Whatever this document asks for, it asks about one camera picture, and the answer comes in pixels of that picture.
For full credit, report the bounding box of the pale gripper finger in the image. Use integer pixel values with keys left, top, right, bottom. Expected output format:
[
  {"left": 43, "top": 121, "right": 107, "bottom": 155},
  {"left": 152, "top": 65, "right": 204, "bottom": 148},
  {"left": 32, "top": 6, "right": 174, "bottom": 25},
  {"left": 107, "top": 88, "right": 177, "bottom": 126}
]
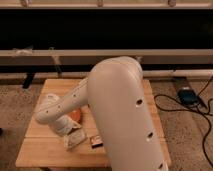
[
  {"left": 74, "top": 123, "right": 82, "bottom": 130},
  {"left": 63, "top": 135, "right": 72, "bottom": 146}
]

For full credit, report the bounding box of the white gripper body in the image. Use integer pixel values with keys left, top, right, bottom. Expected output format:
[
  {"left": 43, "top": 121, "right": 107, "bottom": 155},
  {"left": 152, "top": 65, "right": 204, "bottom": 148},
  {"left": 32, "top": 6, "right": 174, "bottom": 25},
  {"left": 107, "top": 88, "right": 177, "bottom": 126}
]
[{"left": 52, "top": 117, "right": 78, "bottom": 136}]

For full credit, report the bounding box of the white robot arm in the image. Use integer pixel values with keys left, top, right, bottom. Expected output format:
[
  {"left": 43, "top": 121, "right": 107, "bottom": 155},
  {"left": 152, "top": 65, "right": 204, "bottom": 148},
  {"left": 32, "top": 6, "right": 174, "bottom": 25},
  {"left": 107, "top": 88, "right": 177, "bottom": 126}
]
[{"left": 35, "top": 56, "right": 169, "bottom": 171}]

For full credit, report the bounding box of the orange ceramic bowl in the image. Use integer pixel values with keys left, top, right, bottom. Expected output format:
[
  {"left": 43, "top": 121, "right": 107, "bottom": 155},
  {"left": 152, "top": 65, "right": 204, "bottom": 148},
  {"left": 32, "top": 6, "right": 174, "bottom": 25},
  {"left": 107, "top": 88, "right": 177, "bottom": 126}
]
[{"left": 68, "top": 108, "right": 82, "bottom": 123}]

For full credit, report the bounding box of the wooden table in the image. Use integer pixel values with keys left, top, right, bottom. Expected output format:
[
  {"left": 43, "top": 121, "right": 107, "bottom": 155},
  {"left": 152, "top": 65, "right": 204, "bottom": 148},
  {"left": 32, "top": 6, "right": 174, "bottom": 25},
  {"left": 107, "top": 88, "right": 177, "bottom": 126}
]
[{"left": 16, "top": 79, "right": 172, "bottom": 169}]

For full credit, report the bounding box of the small dark printed box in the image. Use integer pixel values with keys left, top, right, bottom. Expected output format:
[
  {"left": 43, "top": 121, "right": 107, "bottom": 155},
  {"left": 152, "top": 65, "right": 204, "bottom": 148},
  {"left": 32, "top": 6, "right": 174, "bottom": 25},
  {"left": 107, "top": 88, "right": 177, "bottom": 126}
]
[{"left": 90, "top": 135, "right": 103, "bottom": 148}]

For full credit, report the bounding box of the dark blue power adapter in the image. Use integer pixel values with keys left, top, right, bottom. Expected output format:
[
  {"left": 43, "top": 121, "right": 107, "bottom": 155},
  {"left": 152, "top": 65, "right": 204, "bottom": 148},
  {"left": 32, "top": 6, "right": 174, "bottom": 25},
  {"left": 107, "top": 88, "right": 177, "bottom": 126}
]
[{"left": 178, "top": 89, "right": 198, "bottom": 106}]

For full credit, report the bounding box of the black cable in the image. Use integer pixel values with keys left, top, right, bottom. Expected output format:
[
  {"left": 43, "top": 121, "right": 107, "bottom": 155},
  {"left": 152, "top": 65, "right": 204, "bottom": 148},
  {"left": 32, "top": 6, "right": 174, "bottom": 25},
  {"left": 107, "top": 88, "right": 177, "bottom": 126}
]
[{"left": 153, "top": 75, "right": 213, "bottom": 168}]

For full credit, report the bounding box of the long beige rail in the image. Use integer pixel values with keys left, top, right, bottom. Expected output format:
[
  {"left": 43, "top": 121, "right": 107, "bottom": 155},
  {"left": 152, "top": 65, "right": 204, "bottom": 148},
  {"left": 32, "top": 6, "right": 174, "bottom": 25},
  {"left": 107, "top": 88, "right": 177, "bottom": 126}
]
[{"left": 0, "top": 49, "right": 213, "bottom": 66}]

